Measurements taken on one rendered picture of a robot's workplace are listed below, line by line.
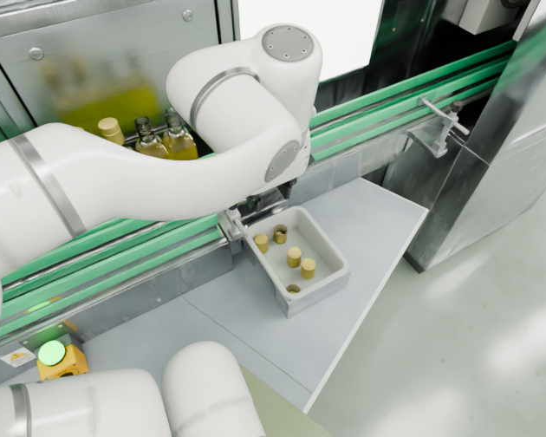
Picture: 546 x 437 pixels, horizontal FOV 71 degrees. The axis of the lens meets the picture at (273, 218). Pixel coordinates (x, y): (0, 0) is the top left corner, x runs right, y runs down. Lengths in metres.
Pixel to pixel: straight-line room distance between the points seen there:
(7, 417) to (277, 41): 0.39
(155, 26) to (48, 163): 0.59
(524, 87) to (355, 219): 0.56
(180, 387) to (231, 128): 0.29
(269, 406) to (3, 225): 0.59
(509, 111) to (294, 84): 0.98
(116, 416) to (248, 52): 0.35
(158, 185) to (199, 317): 0.67
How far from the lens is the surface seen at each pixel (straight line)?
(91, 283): 0.86
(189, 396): 0.47
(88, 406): 0.42
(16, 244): 0.31
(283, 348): 0.90
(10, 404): 0.41
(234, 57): 0.38
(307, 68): 0.38
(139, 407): 0.42
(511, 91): 1.28
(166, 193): 0.30
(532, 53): 1.23
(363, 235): 1.07
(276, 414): 0.78
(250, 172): 0.32
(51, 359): 0.90
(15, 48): 0.83
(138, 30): 0.85
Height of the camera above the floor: 1.60
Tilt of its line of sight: 52 degrees down
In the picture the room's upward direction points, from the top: straight up
